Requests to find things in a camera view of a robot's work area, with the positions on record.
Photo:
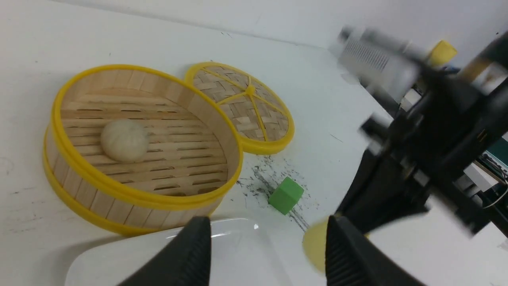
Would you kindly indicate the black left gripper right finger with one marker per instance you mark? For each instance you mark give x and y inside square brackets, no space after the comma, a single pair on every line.
[371,266]

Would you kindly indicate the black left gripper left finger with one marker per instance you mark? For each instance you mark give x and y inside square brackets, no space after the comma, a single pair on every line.
[185,261]

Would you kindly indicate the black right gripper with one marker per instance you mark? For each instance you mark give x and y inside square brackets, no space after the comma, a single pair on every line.
[423,151]

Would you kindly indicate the yellow steamed bun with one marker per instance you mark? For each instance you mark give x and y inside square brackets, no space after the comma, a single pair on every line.
[315,246]

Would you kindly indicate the white steamed bun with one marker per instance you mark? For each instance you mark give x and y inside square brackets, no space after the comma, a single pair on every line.
[124,140]

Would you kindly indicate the white rectangular plate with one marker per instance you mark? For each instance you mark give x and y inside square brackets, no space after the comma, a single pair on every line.
[228,252]

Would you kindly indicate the green cube block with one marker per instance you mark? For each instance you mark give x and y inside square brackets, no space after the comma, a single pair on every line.
[286,195]

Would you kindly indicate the bamboo steamer basket yellow rim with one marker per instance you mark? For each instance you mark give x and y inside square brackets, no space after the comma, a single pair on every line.
[194,156]

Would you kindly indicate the woven bamboo steamer lid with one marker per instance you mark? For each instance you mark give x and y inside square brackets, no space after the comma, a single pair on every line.
[261,119]

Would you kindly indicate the yellow plastic goblet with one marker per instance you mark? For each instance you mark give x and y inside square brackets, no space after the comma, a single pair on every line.
[441,54]

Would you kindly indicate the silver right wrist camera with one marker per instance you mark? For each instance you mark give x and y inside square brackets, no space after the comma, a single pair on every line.
[389,66]

